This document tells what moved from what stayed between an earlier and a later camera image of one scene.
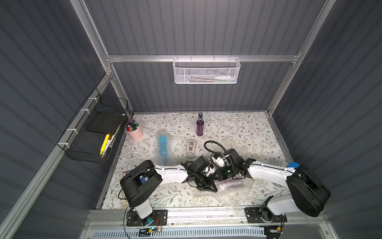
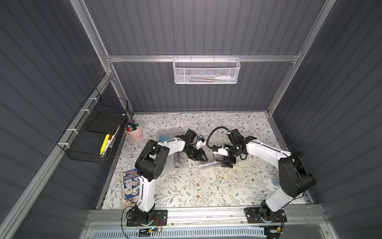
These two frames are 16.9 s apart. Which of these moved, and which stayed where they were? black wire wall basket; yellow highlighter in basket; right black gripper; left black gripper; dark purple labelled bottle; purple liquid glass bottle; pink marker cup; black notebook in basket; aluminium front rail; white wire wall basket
Moved: right black gripper; purple liquid glass bottle; left black gripper; dark purple labelled bottle
Stayed: black wire wall basket; yellow highlighter in basket; aluminium front rail; white wire wall basket; black notebook in basket; pink marker cup
